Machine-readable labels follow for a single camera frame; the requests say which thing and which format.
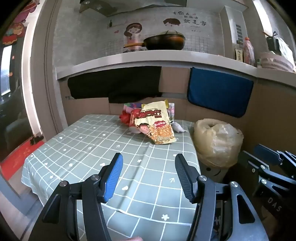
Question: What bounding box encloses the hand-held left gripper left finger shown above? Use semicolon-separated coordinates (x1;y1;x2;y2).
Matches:
28;153;124;241

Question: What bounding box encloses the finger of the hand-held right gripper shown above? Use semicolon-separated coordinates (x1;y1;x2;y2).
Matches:
254;144;296;172
238;151;270;183

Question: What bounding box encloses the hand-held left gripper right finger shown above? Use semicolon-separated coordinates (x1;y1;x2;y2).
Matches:
175;153;270;241

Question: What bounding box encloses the trash bin with yellow bag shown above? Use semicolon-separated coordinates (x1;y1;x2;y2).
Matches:
194;118;244;168

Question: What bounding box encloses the yellow snack bag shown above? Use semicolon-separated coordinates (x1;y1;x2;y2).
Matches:
134;99;177;145

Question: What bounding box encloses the red packet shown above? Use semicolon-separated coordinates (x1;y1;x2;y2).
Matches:
119;108;140;127

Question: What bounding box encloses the clear cartoon print packet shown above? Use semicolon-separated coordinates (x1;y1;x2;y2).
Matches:
168;103;176;123

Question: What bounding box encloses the green checkered tablecloth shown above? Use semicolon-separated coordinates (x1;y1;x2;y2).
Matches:
21;113;201;241

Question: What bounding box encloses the blue towel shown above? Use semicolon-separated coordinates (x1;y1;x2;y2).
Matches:
187;67;254;118

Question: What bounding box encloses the pink plastic basket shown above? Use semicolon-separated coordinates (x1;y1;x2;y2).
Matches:
259;52;296;73

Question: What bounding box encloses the black cloth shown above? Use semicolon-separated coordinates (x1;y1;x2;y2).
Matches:
68;66;162;104

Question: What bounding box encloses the red floor mat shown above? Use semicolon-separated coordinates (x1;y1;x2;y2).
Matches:
0;140;45;181

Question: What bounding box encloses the dark sauce bottle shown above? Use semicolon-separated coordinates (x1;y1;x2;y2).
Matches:
235;40;245;62

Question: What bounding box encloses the red-capped bottle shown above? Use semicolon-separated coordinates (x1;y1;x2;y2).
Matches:
243;37;255;66

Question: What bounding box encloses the white hanging cloth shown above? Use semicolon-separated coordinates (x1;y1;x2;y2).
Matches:
276;37;295;62

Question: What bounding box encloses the black knife holder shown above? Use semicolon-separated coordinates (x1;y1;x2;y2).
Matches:
262;30;281;53

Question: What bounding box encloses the white kitchen counter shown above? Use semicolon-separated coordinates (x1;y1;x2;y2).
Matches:
55;52;296;82

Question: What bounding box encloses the glass sliding door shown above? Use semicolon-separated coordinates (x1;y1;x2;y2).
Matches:
0;0;58;163

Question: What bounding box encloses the range hood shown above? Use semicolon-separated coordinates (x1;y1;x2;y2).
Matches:
79;0;188;17

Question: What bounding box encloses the red figure door sticker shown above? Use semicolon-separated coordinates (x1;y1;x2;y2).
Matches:
2;0;38;45

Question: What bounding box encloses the black wok with wooden handle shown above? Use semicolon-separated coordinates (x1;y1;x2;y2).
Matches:
123;34;186;51

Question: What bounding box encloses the cartoon couple wall sticker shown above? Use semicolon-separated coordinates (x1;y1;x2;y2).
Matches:
123;10;207;50

